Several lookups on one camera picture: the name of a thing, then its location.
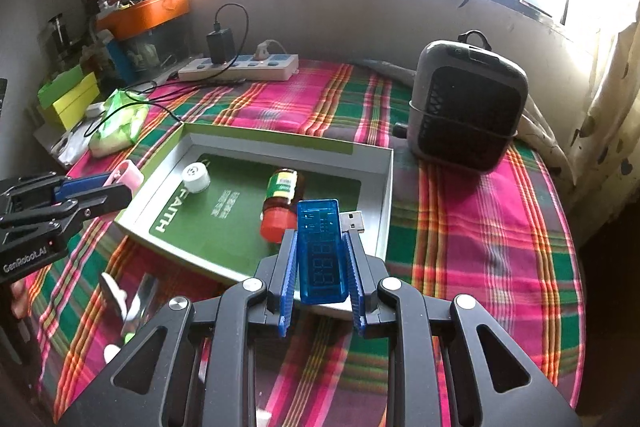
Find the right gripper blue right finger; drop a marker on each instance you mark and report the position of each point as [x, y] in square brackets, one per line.
[386, 307]

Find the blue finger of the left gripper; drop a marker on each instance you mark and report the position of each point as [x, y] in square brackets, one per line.
[73, 187]

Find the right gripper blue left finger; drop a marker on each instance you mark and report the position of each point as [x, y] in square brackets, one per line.
[260, 306]

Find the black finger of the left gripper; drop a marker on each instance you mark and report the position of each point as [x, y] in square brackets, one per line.
[95, 204]

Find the pink white clip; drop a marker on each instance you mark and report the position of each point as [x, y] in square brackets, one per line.
[126, 174]
[114, 296]

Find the blue transparent usb tester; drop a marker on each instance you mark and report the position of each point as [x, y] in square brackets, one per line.
[322, 252]

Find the black bar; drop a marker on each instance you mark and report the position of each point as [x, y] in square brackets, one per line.
[140, 305]

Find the brown jar red lid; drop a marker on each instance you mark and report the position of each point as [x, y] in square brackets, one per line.
[285, 190]

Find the green grey cardboard box tray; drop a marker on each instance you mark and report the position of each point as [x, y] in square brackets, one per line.
[217, 231]

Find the white round cap device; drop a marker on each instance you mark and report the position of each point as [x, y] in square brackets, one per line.
[195, 177]

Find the green white suction holder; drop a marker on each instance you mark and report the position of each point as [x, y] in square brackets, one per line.
[112, 349]

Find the person left hand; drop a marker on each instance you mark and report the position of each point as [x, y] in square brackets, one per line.
[20, 300]

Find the yellow green boxes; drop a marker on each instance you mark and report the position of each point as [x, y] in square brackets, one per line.
[64, 100]

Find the green wet wipes pack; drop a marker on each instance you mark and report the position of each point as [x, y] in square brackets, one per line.
[121, 124]

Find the plaid pink green tablecloth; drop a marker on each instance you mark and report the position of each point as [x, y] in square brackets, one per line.
[502, 238]

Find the orange storage bin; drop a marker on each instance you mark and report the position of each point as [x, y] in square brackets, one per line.
[130, 22]

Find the black plugged charger adapter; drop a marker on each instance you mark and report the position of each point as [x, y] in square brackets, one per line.
[221, 47]

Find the grey black fan heater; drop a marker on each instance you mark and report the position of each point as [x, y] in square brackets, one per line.
[466, 103]

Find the white power strip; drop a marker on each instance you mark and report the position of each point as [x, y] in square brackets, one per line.
[276, 67]

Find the cream patterned curtain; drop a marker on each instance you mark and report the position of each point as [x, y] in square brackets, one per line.
[604, 153]

